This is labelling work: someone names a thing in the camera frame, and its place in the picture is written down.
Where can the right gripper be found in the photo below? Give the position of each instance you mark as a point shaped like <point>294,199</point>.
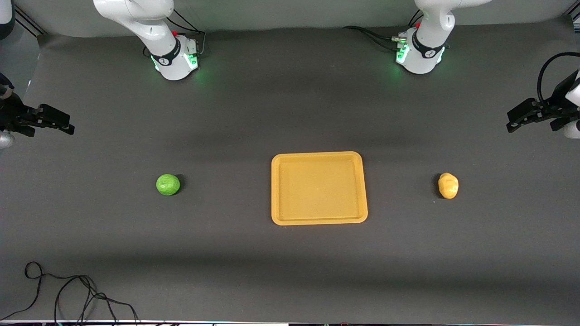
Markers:
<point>12,114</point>

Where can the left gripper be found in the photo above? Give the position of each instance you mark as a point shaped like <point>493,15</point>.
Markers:
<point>555,109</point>

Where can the yellow potato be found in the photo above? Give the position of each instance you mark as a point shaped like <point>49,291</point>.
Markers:
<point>448,185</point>

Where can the green apple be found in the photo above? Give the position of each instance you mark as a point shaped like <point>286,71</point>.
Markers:
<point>167,184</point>

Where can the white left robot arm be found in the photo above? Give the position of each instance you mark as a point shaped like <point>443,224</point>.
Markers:
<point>428,45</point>

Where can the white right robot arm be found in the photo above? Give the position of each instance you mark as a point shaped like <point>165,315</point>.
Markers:
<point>149,27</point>

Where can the yellow plastic tray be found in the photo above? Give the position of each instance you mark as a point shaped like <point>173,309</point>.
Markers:
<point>317,190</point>

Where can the dark grey table mat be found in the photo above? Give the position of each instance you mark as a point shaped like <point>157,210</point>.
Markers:
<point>272,271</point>

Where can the black frame strut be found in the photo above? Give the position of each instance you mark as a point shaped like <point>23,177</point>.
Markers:
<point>28,20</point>

